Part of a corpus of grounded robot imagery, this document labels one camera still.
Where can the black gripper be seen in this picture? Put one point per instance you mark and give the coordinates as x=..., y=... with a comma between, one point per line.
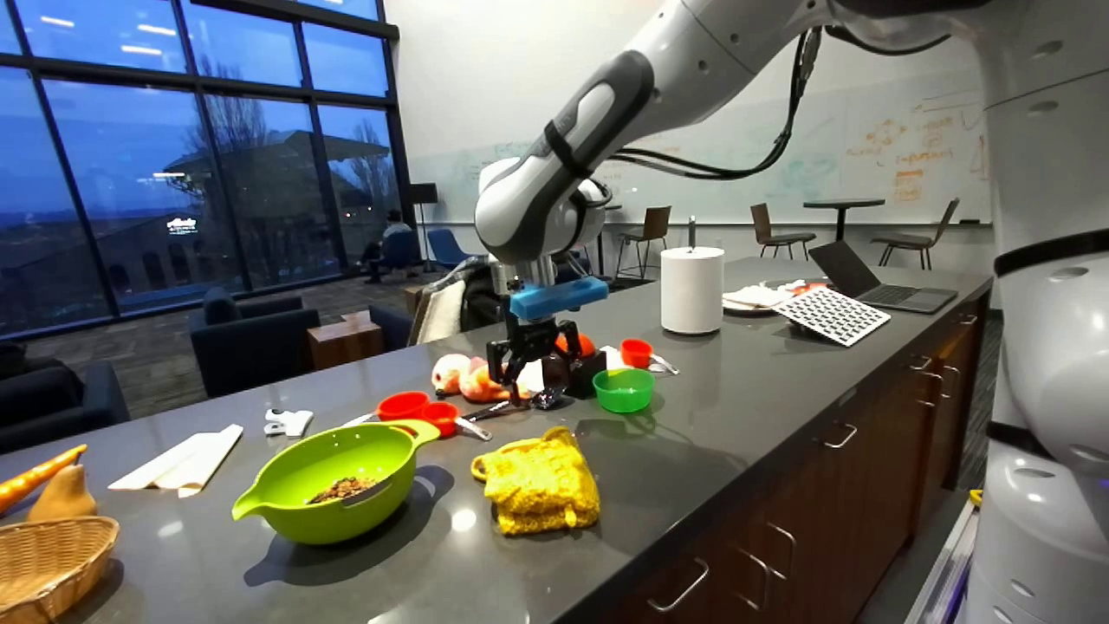
x=529, y=340

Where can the yellow knitted cloth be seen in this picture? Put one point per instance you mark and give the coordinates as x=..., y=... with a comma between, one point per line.
x=537, y=483

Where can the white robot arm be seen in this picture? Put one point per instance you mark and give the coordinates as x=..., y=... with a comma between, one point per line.
x=1040, y=548

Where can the black box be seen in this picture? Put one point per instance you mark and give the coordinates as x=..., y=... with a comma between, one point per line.
x=579, y=376

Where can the orange tomato toy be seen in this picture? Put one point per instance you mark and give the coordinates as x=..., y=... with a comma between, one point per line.
x=579, y=344

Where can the plush toy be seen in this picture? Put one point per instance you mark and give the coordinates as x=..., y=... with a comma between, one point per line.
x=474, y=377

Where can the red measuring spoons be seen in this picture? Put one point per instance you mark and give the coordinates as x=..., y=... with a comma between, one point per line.
x=428, y=411

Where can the small green bowl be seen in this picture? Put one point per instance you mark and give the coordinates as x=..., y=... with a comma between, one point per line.
x=625, y=394

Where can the red measuring cup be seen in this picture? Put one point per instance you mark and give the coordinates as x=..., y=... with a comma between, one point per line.
x=643, y=353

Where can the white paper towel roll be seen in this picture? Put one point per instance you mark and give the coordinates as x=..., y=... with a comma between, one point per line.
x=692, y=288

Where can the lime green colander bowl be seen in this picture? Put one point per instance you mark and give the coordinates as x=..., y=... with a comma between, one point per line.
x=336, y=483

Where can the crumpled white wrapper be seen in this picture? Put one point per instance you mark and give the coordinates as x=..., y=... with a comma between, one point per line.
x=286, y=421

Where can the white keyboard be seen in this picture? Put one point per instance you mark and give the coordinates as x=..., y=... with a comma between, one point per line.
x=835, y=315

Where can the grey laptop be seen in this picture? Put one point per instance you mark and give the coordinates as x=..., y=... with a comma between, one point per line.
x=855, y=277

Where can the folded white paper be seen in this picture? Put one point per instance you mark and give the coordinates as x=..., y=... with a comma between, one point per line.
x=185, y=470

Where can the wicker basket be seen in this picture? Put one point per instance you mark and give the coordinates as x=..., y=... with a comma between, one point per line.
x=48, y=566

